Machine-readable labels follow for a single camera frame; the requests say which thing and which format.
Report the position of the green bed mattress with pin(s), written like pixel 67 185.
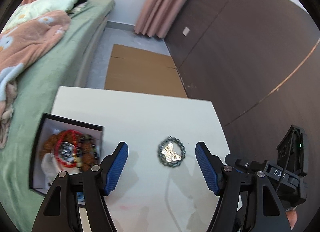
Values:
pixel 67 64

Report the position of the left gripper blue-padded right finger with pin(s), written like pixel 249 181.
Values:
pixel 264 211

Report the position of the pink curtain right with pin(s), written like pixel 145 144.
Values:
pixel 157 17

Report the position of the person's right hand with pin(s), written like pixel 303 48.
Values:
pixel 292 217

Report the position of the orange floral fleece blanket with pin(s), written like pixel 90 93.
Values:
pixel 22 46

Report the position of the white wall socket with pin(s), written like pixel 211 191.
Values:
pixel 185 31

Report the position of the flattened brown cardboard sheet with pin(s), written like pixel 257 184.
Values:
pixel 137 70

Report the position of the black jewelry box white interior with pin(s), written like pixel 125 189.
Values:
pixel 76 146

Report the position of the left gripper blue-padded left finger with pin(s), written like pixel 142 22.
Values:
pixel 59 210

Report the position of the light green floral pillow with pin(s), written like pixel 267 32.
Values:
pixel 35 9

